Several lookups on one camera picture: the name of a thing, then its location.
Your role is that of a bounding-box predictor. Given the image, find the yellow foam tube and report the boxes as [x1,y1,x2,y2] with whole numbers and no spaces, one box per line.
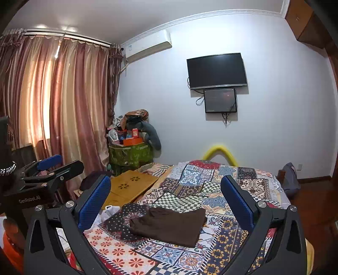
[202,144,240,167]

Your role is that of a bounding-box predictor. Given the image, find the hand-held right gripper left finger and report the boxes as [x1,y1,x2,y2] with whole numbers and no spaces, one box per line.
[24,175,112,275]

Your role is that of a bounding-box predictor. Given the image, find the bamboo lap desk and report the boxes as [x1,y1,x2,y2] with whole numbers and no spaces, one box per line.
[102,170,159,211]

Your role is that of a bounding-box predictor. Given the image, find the wooden wall cabinet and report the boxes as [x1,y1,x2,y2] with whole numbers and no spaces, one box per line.
[285,0,334,50]

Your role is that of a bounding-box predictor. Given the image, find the green fabric storage box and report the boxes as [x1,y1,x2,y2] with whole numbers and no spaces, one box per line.
[108,141,154,170]

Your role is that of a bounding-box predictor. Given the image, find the pink striped curtain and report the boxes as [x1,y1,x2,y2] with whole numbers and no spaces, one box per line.
[0,30,123,209]

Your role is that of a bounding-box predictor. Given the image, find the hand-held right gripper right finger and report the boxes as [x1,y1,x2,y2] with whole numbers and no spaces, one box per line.
[220,175,308,275]

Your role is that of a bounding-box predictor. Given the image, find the curtain rail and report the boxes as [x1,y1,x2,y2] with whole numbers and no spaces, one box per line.
[23,29,112,46]

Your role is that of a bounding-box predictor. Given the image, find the patchwork printed blanket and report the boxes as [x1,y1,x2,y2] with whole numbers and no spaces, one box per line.
[84,159,315,275]

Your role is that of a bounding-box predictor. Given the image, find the white plastic bag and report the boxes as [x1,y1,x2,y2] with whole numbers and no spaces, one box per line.
[95,204,122,225]

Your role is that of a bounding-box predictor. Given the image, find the black wall television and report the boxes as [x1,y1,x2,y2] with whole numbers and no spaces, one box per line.
[186,52,248,91]

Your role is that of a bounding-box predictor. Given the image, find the small wall monitor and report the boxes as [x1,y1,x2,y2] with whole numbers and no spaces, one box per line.
[203,88,237,114]

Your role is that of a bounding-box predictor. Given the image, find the brown pants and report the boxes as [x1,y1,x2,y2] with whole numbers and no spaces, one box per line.
[129,207,207,248]

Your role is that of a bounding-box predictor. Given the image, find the white air conditioner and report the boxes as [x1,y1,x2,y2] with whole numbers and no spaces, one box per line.
[121,30,173,64]

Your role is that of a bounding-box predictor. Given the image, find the brown patterned bag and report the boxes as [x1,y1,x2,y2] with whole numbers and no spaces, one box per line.
[124,108,149,124]

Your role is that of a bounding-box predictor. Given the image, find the dark backpack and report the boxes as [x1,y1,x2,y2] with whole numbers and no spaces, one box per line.
[281,162,302,199]

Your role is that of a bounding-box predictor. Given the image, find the grey plush toy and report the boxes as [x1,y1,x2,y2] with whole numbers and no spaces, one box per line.
[141,122,162,151]

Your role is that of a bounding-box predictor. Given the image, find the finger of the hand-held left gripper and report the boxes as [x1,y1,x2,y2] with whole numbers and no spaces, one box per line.
[22,154,63,180]
[21,160,85,188]

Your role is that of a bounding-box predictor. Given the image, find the orange flat box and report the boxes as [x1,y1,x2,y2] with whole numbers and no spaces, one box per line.
[123,137,144,147]

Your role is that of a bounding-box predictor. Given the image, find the dark cloth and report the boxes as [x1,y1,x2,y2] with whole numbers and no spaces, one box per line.
[79,171,113,191]

